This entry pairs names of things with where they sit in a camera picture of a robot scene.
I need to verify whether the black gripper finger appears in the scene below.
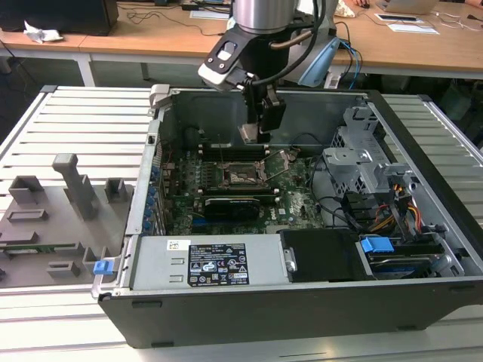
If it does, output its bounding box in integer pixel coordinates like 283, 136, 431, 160
244, 88, 265, 126
259, 94, 287, 144

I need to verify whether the silver CPU green board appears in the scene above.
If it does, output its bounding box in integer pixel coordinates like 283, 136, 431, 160
237, 122, 271, 146

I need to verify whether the metal locking lever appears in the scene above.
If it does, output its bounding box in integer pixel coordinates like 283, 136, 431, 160
224, 178, 268, 189
217, 133, 229, 167

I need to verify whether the metal socket cover frame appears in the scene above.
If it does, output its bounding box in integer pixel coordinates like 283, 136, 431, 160
258, 149, 294, 183

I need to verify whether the CPU socket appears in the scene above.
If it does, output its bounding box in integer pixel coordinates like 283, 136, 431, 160
220, 161, 272, 189

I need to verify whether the pale blue teach pendant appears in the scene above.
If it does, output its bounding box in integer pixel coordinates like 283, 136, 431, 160
296, 37, 341, 87

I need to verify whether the small white box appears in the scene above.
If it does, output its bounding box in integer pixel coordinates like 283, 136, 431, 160
323, 71, 343, 90

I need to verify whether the white paper sheet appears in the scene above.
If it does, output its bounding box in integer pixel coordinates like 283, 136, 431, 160
189, 10, 232, 20
387, 22, 441, 35

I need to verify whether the green motherboard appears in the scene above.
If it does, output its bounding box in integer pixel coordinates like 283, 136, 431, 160
160, 144, 330, 238

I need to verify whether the silver metal drive cage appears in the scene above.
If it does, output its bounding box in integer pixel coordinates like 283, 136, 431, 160
322, 105, 420, 197

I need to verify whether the patterned pouch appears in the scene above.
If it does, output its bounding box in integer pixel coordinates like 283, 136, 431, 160
338, 0, 357, 19

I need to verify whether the grey case latch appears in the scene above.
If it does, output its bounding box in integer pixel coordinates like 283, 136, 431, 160
148, 83, 171, 111

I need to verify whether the black graphics card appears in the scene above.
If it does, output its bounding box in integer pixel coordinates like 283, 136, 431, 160
203, 195, 262, 222

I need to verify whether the wooden desk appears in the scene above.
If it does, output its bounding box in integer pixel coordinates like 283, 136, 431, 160
0, 0, 242, 90
331, 0, 483, 81

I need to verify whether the black plastic shroud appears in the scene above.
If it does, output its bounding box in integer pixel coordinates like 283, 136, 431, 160
279, 229, 375, 284

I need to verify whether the silver laptop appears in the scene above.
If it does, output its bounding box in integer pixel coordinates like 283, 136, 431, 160
377, 0, 441, 16

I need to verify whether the blue disk carrier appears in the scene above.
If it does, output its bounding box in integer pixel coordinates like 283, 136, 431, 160
360, 235, 395, 262

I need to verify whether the grey power supply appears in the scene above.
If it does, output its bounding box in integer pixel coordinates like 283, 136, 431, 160
130, 235, 288, 291

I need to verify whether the hard disk drive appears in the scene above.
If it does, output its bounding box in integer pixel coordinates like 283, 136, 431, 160
368, 256, 433, 281

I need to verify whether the black open PC case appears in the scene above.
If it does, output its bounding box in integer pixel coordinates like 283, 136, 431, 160
92, 83, 483, 350

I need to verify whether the black monitor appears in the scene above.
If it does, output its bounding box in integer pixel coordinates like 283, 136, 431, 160
0, 0, 118, 37

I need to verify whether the blue case latch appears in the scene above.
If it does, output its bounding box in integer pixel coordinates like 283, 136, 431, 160
92, 259, 115, 277

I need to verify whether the crumpled white paper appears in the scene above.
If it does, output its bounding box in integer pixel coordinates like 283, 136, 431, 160
23, 20, 65, 44

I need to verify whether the grey parts rack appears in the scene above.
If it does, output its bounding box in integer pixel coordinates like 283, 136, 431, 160
0, 152, 136, 290

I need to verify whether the green RAM stick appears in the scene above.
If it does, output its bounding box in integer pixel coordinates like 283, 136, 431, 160
0, 243, 78, 253

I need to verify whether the copper coloured cable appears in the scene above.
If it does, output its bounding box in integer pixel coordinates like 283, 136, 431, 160
269, 35, 305, 51

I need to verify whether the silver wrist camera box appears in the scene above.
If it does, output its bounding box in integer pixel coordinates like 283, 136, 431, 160
197, 36, 251, 93

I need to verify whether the black looped cable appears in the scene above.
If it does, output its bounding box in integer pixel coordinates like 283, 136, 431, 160
308, 152, 363, 232

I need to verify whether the blue cable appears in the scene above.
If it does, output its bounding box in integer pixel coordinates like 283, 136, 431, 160
338, 39, 365, 91

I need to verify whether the orange power wire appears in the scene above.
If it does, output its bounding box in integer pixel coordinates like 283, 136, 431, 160
371, 210, 397, 233

